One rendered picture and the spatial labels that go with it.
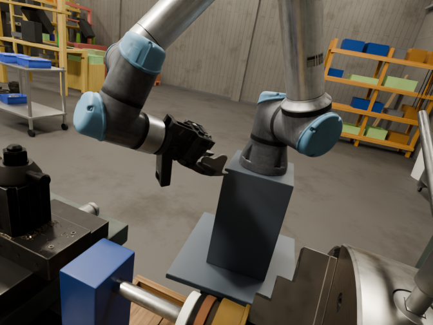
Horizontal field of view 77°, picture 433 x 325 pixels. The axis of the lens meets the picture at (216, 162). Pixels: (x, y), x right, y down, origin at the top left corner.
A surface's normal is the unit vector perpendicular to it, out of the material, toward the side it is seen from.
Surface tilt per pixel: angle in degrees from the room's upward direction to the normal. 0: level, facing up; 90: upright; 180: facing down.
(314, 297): 51
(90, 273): 0
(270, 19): 90
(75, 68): 90
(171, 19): 87
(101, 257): 0
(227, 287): 0
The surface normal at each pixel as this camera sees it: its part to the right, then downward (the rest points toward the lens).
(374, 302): 0.11, -0.86
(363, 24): -0.25, 0.32
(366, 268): 0.20, -0.93
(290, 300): -0.17, -0.35
